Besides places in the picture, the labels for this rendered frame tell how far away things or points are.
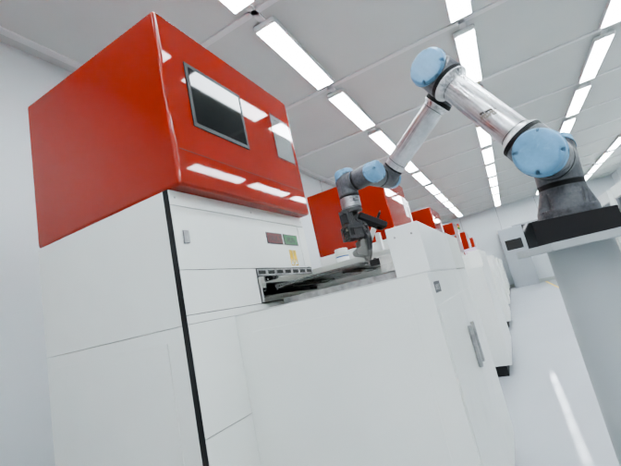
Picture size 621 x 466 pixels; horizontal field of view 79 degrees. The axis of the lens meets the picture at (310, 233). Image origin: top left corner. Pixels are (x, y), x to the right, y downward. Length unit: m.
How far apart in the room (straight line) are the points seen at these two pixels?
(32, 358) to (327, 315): 1.82
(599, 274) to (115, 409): 1.41
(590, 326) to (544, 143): 0.48
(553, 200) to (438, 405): 0.63
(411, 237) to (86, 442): 1.20
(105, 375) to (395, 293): 0.93
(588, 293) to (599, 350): 0.15
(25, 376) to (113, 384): 1.18
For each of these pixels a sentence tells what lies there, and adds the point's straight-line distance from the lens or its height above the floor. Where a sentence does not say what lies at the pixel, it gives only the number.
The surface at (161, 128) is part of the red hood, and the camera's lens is 1.28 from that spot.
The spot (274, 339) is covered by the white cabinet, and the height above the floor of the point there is 0.72.
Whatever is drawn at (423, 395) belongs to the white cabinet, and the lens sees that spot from 1.06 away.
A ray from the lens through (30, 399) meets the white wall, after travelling 2.55.
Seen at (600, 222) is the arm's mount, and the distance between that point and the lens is 1.19.
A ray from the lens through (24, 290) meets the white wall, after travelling 2.59.
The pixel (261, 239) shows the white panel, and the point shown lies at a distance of 1.50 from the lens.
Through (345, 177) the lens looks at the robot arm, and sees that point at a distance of 1.42.
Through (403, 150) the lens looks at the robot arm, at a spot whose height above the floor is 1.27.
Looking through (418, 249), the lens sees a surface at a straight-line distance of 1.07.
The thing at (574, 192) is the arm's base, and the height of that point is 0.94.
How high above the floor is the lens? 0.79
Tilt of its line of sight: 11 degrees up
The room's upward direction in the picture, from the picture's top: 13 degrees counter-clockwise
